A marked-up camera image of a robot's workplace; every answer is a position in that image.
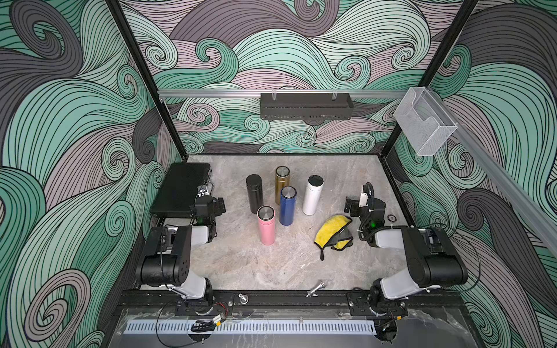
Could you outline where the black hard case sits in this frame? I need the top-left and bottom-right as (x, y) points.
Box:
(149, 162), (211, 218)

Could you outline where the clear acrylic wall holder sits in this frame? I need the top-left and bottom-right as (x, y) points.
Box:
(394, 87), (458, 157)

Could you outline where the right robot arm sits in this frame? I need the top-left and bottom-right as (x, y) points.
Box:
(345, 196), (468, 305)

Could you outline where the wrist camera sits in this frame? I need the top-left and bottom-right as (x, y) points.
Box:
(197, 183), (213, 197)
(358, 182), (375, 210)

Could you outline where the black thermos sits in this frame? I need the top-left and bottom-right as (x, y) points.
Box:
(246, 174), (264, 214)

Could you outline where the silver knob on rail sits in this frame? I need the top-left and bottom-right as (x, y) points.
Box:
(239, 294), (249, 305)

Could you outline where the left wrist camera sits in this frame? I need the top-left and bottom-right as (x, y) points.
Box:
(197, 183), (213, 197)

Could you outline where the pink thermos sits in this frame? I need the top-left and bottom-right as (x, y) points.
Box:
(257, 205), (276, 246)

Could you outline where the black wall shelf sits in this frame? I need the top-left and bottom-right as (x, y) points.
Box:
(260, 92), (354, 121)

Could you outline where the white thermos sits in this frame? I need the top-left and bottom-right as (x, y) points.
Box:
(303, 175), (324, 216)

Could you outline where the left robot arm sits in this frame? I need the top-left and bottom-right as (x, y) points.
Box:
(136, 196), (226, 305)

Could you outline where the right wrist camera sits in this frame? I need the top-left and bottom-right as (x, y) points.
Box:
(358, 182), (375, 210)

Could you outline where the white slotted cable duct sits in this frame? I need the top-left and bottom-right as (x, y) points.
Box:
(123, 319), (377, 336)

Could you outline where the blue thermos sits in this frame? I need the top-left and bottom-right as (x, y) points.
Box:
(279, 186), (297, 226)

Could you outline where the yellow grey cleaning cloth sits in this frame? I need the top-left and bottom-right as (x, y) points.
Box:
(314, 215), (353, 261)

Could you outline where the gold thermos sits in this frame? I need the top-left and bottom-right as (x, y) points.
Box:
(275, 165), (290, 204)

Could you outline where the silver bolt on rail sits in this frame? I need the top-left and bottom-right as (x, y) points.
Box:
(306, 281), (326, 297)

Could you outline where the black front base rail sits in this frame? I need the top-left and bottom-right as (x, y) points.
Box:
(118, 288), (464, 316)

